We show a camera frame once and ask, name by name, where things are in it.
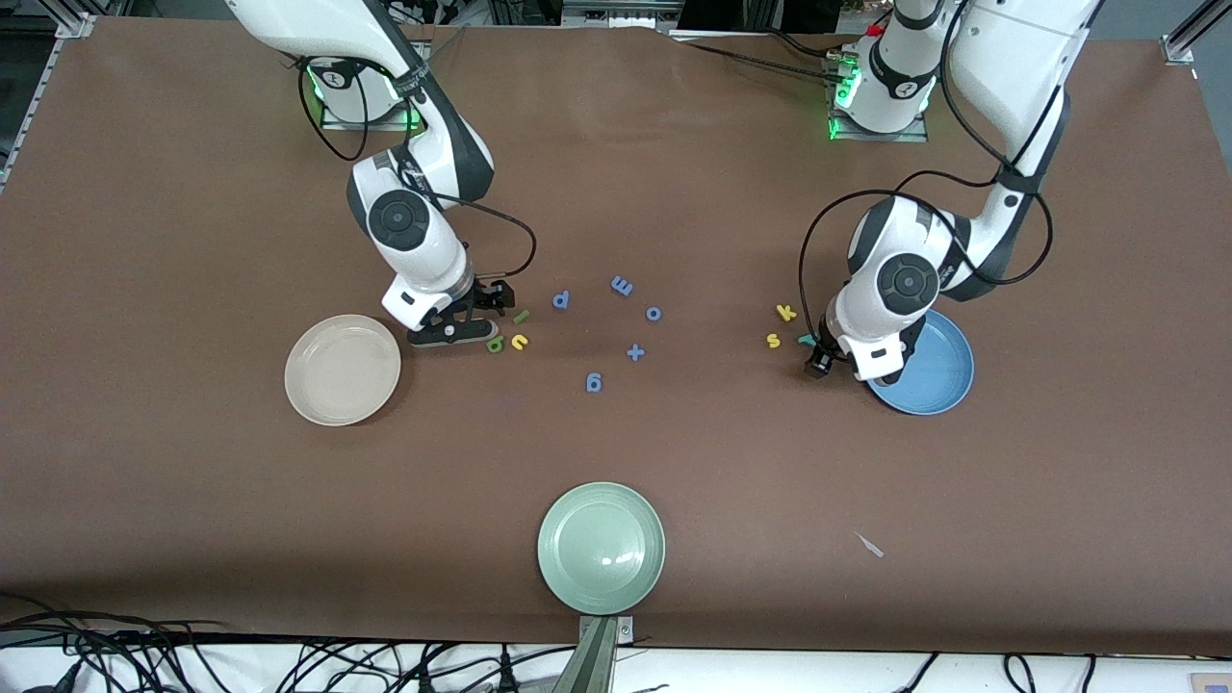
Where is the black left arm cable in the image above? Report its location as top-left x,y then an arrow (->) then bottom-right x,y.
799,0 -> 1055,362

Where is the grey metal background box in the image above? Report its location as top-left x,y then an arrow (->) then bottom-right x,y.
563,0 -> 680,28

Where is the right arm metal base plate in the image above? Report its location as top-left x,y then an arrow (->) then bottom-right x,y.
321,58 -> 431,132

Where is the grey metal camera mount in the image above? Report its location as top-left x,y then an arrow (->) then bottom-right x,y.
553,616 -> 634,693

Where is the aluminium frame rail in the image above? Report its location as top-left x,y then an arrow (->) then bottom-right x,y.
0,38 -> 61,189
1169,0 -> 1232,49

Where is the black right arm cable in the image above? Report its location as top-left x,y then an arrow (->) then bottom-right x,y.
296,58 -> 537,285

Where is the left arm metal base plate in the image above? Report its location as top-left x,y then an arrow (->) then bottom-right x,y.
826,53 -> 930,143

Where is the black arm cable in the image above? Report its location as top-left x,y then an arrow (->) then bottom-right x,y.
296,58 -> 537,285
799,0 -> 1055,362

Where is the blue plate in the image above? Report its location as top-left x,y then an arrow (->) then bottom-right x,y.
866,308 -> 975,416

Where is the thin black base cable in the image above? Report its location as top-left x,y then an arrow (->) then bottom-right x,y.
768,29 -> 840,61
669,37 -> 853,83

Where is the beige brown plate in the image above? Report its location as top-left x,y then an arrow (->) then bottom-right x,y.
284,314 -> 402,427

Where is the pale green plate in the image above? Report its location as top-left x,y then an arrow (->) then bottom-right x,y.
537,481 -> 667,616

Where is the brown table cover sheet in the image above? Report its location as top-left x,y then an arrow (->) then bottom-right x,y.
0,17 -> 1232,657

